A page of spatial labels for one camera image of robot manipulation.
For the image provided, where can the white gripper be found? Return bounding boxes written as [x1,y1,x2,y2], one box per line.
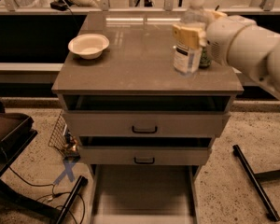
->
[172,9,258,65]

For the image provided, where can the clear plastic bottle blue label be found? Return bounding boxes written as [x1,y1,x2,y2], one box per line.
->
[174,0,208,74]

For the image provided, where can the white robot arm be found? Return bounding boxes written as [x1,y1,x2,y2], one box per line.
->
[173,11,280,100]

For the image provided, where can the grey drawer cabinet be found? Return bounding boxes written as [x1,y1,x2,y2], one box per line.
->
[51,10,245,224]

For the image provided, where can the open bottom drawer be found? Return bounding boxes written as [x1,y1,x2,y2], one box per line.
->
[90,165,201,224]

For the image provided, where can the green soda can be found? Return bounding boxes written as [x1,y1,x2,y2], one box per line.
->
[199,48,211,68]

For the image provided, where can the white paper bowl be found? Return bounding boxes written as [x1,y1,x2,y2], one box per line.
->
[68,34,109,60]

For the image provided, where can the black power adapter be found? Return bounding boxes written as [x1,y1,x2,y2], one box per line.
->
[50,1,67,11]

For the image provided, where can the black stand leg right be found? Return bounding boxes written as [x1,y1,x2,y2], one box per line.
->
[232,145,280,222]

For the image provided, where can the blue tape cross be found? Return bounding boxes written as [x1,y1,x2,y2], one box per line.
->
[53,159,78,185]

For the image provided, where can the black chair base left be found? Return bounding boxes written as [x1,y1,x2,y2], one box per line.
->
[0,101,88,224]

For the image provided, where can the top drawer with black handle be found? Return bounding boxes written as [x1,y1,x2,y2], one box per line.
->
[63,95,230,137]

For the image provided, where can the drawer with black handle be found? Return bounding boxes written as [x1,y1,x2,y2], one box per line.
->
[78,137,214,165]
[63,95,230,137]

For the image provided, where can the middle drawer with black handle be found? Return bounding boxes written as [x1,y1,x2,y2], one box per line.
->
[78,137,214,165]

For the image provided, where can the wire mesh basket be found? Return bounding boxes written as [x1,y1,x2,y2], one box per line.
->
[49,113,79,159]

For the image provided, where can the black cable on floor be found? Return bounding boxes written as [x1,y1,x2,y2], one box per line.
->
[8,166,86,224]

